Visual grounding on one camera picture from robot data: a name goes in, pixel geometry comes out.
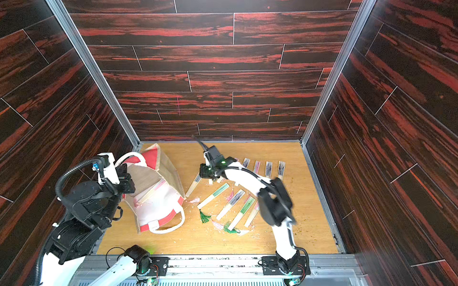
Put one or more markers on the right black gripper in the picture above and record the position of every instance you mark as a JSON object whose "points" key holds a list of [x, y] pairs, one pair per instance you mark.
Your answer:
{"points": [[207, 171]]}

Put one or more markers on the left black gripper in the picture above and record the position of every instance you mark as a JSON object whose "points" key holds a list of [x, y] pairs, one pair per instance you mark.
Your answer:
{"points": [[125, 179]]}

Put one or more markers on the folding fan grey print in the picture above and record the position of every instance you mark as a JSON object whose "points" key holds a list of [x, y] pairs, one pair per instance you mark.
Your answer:
{"points": [[246, 162]]}

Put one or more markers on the bamboo fan dark print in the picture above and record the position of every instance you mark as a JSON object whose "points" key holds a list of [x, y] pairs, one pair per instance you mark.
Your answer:
{"points": [[230, 204]]}

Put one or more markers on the folding fan pink tassel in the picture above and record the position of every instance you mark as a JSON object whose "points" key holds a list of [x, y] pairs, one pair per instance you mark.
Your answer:
{"points": [[257, 167]]}

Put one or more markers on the folding fan purple print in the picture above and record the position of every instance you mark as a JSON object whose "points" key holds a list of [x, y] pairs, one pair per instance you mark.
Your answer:
{"points": [[268, 169]]}

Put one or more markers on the bamboo fan green tassel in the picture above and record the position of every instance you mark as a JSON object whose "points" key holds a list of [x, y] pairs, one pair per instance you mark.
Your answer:
{"points": [[206, 218]]}

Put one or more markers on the folding fan dark blue print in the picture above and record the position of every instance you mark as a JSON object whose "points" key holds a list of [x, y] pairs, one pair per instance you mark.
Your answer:
{"points": [[281, 170]]}

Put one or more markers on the green folding fan green tassel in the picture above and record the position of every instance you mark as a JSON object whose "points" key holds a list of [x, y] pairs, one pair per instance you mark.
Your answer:
{"points": [[230, 227]]}

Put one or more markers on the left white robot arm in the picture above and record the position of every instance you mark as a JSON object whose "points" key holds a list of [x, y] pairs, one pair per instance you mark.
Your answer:
{"points": [[91, 208]]}

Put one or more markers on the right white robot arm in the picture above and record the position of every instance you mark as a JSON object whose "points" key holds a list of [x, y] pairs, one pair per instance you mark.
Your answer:
{"points": [[274, 201]]}

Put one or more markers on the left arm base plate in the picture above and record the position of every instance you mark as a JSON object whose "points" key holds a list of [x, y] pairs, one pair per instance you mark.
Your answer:
{"points": [[156, 266]]}

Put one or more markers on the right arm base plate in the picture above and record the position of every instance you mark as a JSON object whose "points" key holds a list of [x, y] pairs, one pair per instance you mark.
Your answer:
{"points": [[274, 265]]}

